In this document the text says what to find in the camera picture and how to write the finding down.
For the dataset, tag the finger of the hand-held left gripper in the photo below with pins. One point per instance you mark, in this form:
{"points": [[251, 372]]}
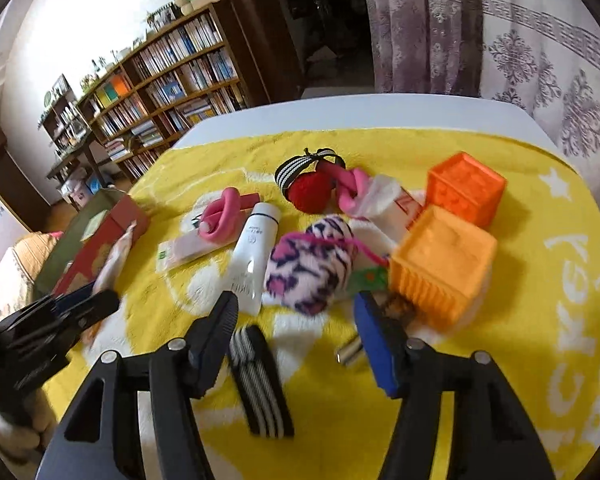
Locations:
{"points": [[97, 307], [75, 297]]}

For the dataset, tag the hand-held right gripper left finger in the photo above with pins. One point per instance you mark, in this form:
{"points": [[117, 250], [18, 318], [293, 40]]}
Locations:
{"points": [[215, 350]]}

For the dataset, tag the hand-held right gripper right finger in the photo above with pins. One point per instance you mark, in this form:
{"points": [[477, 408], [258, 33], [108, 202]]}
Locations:
{"points": [[375, 345]]}

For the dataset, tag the cream snack packet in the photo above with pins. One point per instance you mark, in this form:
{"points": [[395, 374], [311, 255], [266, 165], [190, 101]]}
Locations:
{"points": [[112, 260]]}

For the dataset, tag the red green gift box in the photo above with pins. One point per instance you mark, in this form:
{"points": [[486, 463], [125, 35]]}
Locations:
{"points": [[105, 230]]}

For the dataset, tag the pink leopard plush pouch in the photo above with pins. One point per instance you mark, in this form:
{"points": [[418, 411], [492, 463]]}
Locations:
{"points": [[305, 270]]}

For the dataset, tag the pink foam hair curler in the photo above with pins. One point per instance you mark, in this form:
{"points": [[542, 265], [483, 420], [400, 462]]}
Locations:
{"points": [[352, 185], [220, 215]]}

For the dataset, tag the red pompom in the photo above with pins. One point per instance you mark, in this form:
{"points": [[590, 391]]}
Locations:
{"points": [[312, 192]]}

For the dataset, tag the dark orange rubber cube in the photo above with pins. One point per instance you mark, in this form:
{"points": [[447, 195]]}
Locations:
{"points": [[465, 185]]}

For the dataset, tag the black white striped elastic band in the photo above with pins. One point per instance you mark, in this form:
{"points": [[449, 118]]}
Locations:
{"points": [[292, 170], [260, 385]]}

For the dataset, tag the silver metal tube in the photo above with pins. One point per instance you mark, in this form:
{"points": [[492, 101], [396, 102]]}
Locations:
{"points": [[350, 351]]}

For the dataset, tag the brown hair clip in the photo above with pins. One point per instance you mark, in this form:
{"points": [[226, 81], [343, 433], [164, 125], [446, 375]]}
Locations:
{"points": [[397, 305]]}

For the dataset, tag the beige woven cushion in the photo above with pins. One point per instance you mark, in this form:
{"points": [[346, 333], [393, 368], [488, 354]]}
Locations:
{"points": [[20, 265]]}

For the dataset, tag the green paper tag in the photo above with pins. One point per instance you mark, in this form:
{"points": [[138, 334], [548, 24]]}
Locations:
{"points": [[370, 280]]}

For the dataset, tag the yellow printed towel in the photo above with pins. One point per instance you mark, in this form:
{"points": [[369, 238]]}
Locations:
{"points": [[330, 410]]}

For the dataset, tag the white packet with green label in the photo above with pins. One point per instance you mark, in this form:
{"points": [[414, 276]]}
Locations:
{"points": [[190, 247]]}

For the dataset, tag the white cosmetic tube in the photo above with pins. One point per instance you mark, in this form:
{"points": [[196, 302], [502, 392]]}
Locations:
{"points": [[252, 250]]}

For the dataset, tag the light orange rubber cube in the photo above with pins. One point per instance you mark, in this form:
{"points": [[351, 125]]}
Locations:
{"points": [[440, 260]]}

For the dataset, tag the white tissue packet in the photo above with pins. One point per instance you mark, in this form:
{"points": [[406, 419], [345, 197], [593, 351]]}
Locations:
{"points": [[385, 210]]}

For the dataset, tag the rows of books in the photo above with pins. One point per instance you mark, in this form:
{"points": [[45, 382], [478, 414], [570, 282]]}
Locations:
{"points": [[180, 90]]}

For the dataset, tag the wooden bookshelf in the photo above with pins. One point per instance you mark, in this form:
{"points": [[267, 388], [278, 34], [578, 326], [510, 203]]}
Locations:
{"points": [[230, 35]]}

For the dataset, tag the sheer purple lace curtain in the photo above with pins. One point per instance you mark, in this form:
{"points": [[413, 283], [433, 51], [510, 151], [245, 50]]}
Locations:
{"points": [[420, 35]]}

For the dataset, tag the white patterned curtain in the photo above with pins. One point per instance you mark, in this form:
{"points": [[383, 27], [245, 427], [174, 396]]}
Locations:
{"points": [[555, 85]]}

